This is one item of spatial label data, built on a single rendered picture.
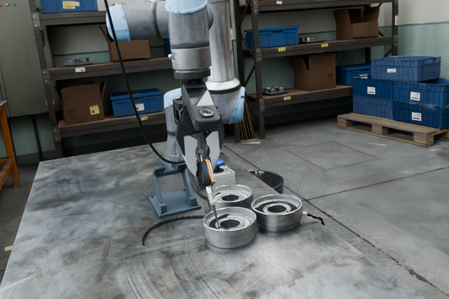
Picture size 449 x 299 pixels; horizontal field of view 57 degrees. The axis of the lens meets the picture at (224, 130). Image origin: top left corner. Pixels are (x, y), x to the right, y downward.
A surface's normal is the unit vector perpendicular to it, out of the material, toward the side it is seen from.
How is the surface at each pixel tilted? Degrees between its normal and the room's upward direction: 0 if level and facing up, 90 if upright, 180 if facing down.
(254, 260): 0
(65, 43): 90
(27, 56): 90
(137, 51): 83
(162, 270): 0
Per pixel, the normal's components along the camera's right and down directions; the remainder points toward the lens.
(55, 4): 0.38, 0.18
